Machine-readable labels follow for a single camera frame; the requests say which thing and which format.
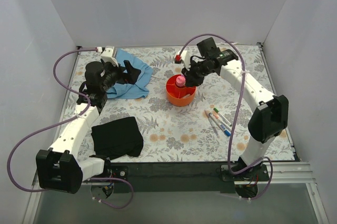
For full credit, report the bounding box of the floral table mat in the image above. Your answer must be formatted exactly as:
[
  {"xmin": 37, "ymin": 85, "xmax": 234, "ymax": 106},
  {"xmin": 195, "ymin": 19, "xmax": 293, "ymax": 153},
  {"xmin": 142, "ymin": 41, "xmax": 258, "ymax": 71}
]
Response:
[{"xmin": 51, "ymin": 45, "xmax": 295, "ymax": 164}]

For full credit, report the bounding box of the blue cloth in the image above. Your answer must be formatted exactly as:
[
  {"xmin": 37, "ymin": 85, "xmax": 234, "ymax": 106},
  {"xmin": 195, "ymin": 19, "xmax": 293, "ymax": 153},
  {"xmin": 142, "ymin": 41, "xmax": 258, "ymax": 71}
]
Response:
[{"xmin": 107, "ymin": 49, "xmax": 153, "ymax": 99}]

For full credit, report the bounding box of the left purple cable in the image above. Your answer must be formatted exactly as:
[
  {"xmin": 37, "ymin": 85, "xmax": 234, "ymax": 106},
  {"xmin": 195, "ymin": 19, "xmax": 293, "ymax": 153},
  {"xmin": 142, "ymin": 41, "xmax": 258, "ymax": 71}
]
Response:
[{"xmin": 7, "ymin": 47, "xmax": 134, "ymax": 209}]

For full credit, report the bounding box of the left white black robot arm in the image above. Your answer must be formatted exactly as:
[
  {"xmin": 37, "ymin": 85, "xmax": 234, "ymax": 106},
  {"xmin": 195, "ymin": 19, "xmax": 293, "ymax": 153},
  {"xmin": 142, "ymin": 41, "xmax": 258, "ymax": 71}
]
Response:
[{"xmin": 36, "ymin": 59, "xmax": 141, "ymax": 194}]

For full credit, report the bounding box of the purple cable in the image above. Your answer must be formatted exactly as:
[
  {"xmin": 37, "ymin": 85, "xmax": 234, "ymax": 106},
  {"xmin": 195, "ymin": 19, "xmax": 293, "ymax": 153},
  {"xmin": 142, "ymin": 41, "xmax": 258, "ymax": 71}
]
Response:
[
  {"xmin": 179, "ymin": 33, "xmax": 273, "ymax": 200},
  {"xmin": 7, "ymin": 47, "xmax": 134, "ymax": 209}
]

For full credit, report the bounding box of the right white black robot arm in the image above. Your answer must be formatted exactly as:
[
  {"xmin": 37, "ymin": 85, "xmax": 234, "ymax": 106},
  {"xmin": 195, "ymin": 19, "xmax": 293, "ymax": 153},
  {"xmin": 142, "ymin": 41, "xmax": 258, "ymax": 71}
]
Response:
[{"xmin": 175, "ymin": 33, "xmax": 289, "ymax": 181}]

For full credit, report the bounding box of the blue cap marker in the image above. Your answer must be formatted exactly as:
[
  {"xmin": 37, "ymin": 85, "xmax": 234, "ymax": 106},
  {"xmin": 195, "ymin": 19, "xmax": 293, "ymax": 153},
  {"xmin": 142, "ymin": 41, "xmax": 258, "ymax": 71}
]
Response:
[{"xmin": 209, "ymin": 113, "xmax": 231, "ymax": 137}]

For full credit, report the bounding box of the orange cap marker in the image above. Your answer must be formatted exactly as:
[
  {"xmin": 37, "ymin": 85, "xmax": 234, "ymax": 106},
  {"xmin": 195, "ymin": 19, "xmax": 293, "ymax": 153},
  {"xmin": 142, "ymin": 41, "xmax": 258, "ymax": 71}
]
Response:
[{"xmin": 212, "ymin": 111, "xmax": 232, "ymax": 132}]

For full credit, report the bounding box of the black cloth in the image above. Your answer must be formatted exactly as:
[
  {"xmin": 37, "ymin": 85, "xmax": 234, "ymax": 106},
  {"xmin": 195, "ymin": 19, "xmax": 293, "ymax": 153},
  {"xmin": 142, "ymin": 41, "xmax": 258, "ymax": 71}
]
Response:
[{"xmin": 91, "ymin": 117, "xmax": 144, "ymax": 159}]

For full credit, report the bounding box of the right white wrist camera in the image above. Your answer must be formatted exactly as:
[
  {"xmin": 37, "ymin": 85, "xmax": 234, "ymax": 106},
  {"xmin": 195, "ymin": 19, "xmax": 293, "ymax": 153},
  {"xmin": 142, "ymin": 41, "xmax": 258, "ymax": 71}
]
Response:
[{"xmin": 174, "ymin": 50, "xmax": 191, "ymax": 70}]

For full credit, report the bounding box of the orange round organizer container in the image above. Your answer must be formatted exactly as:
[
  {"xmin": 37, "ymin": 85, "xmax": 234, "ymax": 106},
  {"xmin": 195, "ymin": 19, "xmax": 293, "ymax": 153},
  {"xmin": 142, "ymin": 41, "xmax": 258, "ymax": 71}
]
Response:
[{"xmin": 165, "ymin": 75, "xmax": 196, "ymax": 107}]

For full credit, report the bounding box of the grey thin pen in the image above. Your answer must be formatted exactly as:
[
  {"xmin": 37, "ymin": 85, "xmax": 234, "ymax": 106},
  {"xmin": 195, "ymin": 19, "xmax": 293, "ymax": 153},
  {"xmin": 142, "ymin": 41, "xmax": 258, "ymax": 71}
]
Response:
[{"xmin": 204, "ymin": 110, "xmax": 219, "ymax": 138}]

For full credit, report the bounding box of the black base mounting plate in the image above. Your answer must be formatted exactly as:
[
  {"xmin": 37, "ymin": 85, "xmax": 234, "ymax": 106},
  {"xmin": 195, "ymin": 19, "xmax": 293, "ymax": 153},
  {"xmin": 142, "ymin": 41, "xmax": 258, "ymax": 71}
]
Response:
[{"xmin": 81, "ymin": 160, "xmax": 272, "ymax": 195}]

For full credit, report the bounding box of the green cap marker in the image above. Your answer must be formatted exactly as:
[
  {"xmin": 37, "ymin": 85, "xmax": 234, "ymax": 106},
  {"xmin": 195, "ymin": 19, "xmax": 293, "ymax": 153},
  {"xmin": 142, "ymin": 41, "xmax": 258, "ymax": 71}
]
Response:
[{"xmin": 213, "ymin": 107, "xmax": 232, "ymax": 127}]

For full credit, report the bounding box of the pink glue bottle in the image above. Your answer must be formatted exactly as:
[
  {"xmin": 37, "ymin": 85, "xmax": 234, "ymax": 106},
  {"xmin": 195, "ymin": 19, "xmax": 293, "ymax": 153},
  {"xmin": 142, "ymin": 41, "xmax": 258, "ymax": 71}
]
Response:
[{"xmin": 175, "ymin": 75, "xmax": 186, "ymax": 87}]

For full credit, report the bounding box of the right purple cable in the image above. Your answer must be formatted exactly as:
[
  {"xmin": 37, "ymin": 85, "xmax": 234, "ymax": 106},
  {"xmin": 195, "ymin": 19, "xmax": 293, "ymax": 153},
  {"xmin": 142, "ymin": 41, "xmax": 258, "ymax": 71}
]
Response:
[{"xmin": 179, "ymin": 33, "xmax": 273, "ymax": 200}]

